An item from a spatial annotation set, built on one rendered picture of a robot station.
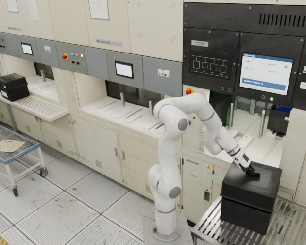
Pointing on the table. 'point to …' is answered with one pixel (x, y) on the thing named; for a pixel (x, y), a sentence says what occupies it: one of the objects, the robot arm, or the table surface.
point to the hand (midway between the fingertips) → (251, 171)
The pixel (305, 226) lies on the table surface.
